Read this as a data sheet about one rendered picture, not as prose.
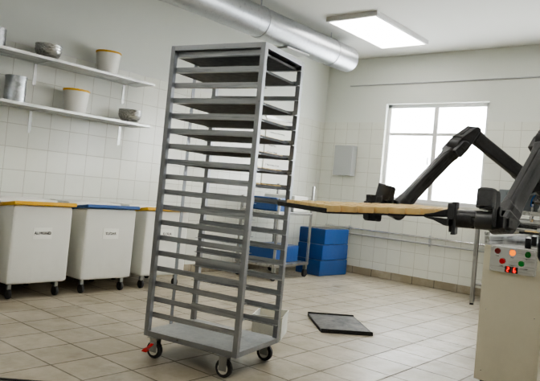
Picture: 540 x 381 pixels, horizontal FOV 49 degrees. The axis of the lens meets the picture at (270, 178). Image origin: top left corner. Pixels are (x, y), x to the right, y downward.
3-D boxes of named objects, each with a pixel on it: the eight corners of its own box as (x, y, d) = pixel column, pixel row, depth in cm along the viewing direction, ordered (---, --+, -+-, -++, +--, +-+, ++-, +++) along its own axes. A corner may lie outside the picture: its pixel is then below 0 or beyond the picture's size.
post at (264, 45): (239, 358, 318) (268, 43, 322) (235, 358, 316) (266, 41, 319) (234, 356, 320) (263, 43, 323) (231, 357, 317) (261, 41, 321)
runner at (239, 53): (270, 55, 324) (270, 50, 324) (267, 54, 322) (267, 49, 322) (176, 59, 355) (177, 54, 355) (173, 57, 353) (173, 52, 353)
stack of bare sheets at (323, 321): (372, 336, 451) (373, 332, 451) (321, 332, 447) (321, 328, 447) (353, 318, 510) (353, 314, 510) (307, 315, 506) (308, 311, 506)
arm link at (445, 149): (472, 147, 240) (458, 145, 250) (464, 137, 239) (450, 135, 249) (400, 224, 237) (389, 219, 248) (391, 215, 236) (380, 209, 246)
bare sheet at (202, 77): (295, 85, 359) (295, 83, 359) (262, 71, 324) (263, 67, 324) (213, 86, 388) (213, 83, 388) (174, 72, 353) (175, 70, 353)
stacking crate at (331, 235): (322, 240, 828) (324, 226, 829) (348, 244, 804) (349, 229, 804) (298, 240, 781) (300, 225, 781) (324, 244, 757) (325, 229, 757)
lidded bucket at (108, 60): (109, 77, 584) (112, 55, 584) (124, 76, 568) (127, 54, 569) (88, 72, 565) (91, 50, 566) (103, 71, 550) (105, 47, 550)
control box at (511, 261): (491, 269, 332) (492, 244, 332) (536, 276, 316) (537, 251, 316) (488, 269, 329) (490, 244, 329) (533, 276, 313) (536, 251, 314)
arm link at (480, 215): (494, 228, 177) (496, 231, 182) (497, 206, 179) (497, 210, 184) (470, 227, 180) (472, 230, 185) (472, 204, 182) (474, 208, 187)
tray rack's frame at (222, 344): (278, 355, 359) (305, 63, 363) (233, 374, 314) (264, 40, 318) (192, 334, 390) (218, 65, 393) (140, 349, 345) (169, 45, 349)
